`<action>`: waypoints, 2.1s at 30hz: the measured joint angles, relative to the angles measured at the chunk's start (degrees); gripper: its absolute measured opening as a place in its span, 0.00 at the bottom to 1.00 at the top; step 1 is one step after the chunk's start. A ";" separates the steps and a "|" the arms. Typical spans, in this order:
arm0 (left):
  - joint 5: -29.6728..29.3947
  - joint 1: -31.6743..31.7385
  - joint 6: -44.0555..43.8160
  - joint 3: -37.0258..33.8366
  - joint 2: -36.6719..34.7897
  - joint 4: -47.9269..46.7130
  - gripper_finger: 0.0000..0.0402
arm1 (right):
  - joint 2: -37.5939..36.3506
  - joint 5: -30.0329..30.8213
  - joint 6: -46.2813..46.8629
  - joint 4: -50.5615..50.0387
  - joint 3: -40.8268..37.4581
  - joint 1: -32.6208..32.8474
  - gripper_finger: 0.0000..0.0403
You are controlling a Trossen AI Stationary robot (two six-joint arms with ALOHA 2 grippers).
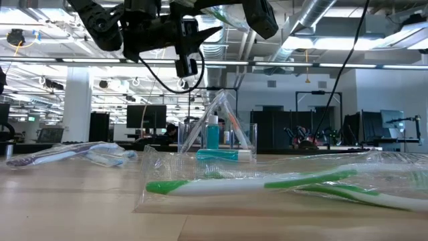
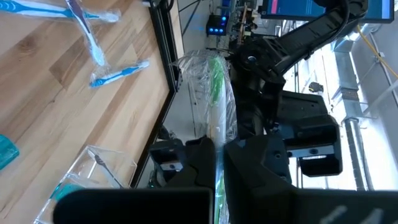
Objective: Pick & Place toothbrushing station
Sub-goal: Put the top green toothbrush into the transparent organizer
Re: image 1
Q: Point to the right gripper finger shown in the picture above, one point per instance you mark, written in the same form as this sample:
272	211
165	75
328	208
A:
217	3
262	20

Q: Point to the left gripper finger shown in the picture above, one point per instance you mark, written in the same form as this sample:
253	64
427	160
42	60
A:
204	37

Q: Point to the pink white toothbrush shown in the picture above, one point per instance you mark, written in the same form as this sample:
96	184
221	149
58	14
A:
201	125

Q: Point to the orange white toothbrush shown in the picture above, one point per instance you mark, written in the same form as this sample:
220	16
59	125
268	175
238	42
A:
235	124

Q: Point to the blue white toothbrush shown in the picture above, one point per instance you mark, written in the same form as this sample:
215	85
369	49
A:
107	160

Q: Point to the purple white toothbrush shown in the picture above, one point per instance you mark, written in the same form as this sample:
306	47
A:
20	162

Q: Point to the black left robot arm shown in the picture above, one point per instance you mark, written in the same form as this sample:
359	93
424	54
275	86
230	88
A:
100	23

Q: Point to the black flat monitor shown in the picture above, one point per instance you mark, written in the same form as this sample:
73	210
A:
147	117

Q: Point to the person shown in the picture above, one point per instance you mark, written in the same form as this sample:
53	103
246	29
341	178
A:
171	129

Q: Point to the small white container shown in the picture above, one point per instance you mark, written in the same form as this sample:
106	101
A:
227	138

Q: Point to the black partition curtain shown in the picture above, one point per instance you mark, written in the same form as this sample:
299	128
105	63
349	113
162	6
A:
267	124

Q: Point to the white building pillar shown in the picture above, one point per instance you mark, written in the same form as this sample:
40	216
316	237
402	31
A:
77	107

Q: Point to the black tall cabinet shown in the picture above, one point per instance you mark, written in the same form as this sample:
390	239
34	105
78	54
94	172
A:
99	127

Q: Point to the clear acrylic organizer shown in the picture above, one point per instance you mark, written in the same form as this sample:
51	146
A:
252	144

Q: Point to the long ceiling light bar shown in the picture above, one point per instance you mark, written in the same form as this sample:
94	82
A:
33	60

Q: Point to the red and black robot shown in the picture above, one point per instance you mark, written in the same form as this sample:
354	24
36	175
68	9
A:
301	137

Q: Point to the black ceiling device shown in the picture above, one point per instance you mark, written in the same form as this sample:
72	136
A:
15	37

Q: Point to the grey mesh office chair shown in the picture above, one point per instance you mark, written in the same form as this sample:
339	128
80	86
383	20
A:
50	135

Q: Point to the green exit sign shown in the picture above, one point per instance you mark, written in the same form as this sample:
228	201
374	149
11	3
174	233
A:
31	118

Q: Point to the black screen panels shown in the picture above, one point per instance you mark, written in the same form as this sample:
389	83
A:
368	125

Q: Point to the white ceiling light panel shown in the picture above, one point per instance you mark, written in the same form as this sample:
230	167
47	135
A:
411	33

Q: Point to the tilted computer monitor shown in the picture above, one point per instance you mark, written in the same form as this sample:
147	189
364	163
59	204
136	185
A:
393	120

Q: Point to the black boom stand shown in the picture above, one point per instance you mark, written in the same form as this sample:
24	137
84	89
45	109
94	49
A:
418	130

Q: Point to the ribbed silver ceiling duct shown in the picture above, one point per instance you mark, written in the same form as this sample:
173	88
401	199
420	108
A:
215	78

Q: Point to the black metal gantry frame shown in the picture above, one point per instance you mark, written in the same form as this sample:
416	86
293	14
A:
317	92

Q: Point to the silver metal post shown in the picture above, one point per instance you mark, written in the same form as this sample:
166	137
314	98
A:
9	150

